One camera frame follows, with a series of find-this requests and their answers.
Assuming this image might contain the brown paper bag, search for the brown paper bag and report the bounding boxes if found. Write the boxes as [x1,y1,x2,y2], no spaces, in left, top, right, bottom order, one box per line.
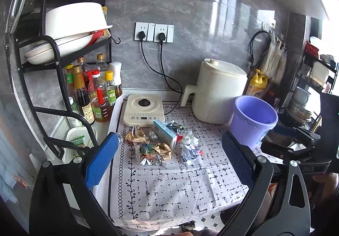
[125,127,172,160]

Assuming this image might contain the blue white cardboard box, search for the blue white cardboard box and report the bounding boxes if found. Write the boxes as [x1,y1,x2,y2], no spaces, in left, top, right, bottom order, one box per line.
[153,120,178,150]

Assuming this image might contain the black metal kitchen rack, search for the black metal kitchen rack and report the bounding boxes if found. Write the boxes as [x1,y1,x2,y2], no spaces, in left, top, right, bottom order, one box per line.
[5,0,121,159]

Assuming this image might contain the person's right hand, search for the person's right hand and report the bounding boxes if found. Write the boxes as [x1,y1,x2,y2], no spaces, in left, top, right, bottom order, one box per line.
[309,172,338,205]

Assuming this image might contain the white lidded food container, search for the white lidded food container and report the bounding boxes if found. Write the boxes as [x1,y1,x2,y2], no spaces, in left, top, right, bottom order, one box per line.
[62,127,94,164]

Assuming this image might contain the purple plastic bucket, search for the purple plastic bucket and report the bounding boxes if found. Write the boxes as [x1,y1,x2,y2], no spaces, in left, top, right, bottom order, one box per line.
[230,95,278,149]

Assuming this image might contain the small clear white-capped bottle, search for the small clear white-capped bottle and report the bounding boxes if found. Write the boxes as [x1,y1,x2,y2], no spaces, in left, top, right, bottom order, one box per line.
[67,96,83,128]

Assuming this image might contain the colorful foil candy wrapper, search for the colorful foil candy wrapper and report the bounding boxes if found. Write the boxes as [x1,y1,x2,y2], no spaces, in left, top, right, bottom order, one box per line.
[136,143,165,167]

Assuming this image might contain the crumpled white silver wrapper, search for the crumpled white silver wrapper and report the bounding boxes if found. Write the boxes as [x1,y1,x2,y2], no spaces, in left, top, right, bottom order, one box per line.
[180,130,202,166]

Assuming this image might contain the dark soy sauce bottle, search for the dark soy sauce bottle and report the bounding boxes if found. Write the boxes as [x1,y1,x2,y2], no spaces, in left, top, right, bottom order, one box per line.
[72,65,95,125]

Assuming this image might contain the cream induction cooker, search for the cream induction cooker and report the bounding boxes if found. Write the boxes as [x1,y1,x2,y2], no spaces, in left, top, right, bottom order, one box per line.
[123,94,165,127]

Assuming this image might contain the red-capped oil bottle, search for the red-capped oil bottle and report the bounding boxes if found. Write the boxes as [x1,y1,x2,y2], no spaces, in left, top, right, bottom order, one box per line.
[88,69,113,123]

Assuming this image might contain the silver foil snack wrapper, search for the silver foil snack wrapper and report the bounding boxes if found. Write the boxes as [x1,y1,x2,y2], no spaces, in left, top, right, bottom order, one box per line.
[165,120,185,134]

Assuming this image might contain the black white patterned tablecloth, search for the black white patterned tablecloth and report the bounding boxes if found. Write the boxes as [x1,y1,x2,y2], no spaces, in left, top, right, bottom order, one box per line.
[97,101,248,231]

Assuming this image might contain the yellow detergent bottle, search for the yellow detergent bottle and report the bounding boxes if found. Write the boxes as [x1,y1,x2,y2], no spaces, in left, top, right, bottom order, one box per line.
[245,69,268,98]

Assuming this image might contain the cream air fryer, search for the cream air fryer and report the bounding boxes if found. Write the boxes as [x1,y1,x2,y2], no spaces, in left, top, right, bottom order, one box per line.
[181,58,247,124]

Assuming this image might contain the yellow-capped green label bottle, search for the yellow-capped green label bottle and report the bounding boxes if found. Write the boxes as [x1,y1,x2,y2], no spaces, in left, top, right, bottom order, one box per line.
[105,70,116,107]

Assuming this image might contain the clear gold-capped bottle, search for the clear gold-capped bottle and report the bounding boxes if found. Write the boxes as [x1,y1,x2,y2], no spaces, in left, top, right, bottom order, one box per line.
[95,53,109,73]
[78,57,90,73]

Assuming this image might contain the white-top oil dispenser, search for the white-top oil dispenser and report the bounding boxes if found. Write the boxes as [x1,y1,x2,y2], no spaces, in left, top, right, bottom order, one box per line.
[109,62,122,98]

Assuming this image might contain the hanging plastic bags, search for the hanging plastic bags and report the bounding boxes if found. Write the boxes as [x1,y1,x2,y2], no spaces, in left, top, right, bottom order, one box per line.
[259,38,287,85]

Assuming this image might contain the white plate stack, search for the white plate stack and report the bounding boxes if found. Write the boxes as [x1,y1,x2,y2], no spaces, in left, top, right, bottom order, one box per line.
[25,33,93,65]

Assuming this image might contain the red bowl on rack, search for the red bowl on rack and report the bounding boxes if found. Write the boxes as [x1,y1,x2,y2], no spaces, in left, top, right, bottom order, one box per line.
[89,29,110,45]

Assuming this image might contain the large white bowl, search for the large white bowl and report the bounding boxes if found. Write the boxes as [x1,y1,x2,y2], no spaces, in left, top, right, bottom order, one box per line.
[45,2,113,39]

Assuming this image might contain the black hanging cable loop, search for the black hanging cable loop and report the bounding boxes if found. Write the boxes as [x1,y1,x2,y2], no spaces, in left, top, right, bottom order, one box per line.
[247,30,272,79]

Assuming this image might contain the black power cable left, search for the black power cable left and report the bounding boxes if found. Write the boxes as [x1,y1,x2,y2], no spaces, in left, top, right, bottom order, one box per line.
[137,30,183,94]

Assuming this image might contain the black power cable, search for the black power cable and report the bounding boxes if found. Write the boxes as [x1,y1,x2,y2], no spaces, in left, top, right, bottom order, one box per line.
[137,30,183,94]
[157,32,184,116]

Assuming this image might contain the black power cable right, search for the black power cable right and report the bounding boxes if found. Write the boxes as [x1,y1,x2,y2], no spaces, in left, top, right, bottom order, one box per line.
[157,32,184,116]

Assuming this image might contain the white wall socket panel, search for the white wall socket panel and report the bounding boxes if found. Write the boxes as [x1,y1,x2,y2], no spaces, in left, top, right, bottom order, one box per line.
[134,22,174,43]

